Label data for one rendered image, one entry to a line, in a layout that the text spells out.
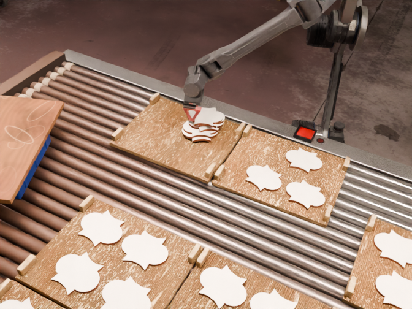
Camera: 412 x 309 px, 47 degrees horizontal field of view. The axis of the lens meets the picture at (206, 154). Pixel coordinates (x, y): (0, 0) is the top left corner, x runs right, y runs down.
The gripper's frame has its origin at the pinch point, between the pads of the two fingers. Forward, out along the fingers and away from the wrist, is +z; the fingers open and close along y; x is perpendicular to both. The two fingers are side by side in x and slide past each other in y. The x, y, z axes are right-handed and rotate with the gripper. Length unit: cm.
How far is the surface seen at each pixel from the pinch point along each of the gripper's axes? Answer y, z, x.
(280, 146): 6.4, 6.1, 34.6
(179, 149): 14.3, 6.5, -3.1
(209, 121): 3.2, 0.1, 6.9
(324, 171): 18, 6, 50
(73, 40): -222, 100, -127
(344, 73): -212, 98, 111
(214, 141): 7.3, 6.4, 9.4
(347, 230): 42, 9, 56
